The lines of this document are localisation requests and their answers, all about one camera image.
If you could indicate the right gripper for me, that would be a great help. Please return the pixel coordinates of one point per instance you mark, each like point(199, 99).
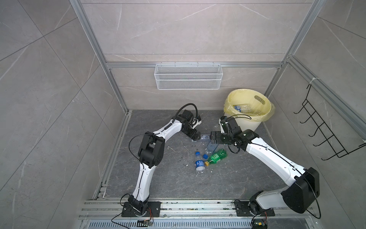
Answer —
point(218, 134)

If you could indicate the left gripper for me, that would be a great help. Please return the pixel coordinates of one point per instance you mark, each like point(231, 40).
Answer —
point(193, 134)

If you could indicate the green sprite bottle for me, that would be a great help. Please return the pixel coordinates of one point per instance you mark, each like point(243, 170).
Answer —
point(216, 157)

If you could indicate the pocari sweat bottle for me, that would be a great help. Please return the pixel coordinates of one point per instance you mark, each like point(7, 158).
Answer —
point(244, 108)

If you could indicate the pocari bottle white cap front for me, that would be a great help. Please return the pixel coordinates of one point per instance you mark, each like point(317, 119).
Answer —
point(199, 163)

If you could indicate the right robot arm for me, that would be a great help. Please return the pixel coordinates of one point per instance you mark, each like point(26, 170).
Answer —
point(302, 185)

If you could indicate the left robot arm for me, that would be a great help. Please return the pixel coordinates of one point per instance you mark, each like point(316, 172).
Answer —
point(151, 152)

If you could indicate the white bin with yellow bag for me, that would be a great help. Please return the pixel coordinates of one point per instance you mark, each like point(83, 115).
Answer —
point(262, 108)

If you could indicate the white wire mesh basket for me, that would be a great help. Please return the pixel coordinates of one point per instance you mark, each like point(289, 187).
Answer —
point(188, 76)

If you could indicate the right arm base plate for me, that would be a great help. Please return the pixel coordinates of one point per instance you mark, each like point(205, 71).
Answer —
point(245, 208)

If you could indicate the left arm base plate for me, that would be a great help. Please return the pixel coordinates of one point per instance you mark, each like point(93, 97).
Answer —
point(146, 210)

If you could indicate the black wire hook rack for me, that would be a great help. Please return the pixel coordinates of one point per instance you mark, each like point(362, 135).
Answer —
point(328, 137)

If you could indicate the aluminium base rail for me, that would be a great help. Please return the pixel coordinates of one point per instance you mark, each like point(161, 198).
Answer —
point(189, 214)

